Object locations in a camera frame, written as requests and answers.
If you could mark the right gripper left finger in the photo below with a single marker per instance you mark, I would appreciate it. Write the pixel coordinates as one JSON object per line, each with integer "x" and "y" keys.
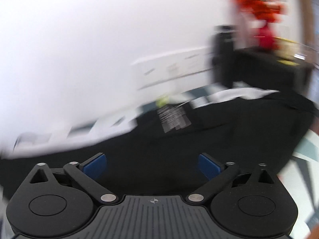
{"x": 86, "y": 174}

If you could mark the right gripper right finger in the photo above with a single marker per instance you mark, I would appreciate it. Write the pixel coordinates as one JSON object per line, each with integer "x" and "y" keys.
{"x": 219, "y": 177}

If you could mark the black hooded sweatshirt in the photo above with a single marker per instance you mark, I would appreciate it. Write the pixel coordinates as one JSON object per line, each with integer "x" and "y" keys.
{"x": 150, "y": 161}

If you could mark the geometric pattern tablecloth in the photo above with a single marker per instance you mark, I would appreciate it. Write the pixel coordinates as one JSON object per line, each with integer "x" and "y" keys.
{"x": 300, "y": 174}

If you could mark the black cabinet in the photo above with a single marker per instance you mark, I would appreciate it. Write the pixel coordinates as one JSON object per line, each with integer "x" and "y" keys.
{"x": 268, "y": 71}

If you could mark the black water bottle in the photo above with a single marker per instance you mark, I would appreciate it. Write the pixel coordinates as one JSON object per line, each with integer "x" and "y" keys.
{"x": 223, "y": 55}

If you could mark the red flower vase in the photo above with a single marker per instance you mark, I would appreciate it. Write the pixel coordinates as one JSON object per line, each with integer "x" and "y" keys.
{"x": 265, "y": 39}

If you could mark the cream ceramic mug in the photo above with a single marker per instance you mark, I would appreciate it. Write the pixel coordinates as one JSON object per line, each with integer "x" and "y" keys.
{"x": 290, "y": 50}

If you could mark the white wall socket panel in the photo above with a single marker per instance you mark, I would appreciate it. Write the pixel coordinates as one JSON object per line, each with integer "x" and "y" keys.
{"x": 157, "y": 69}

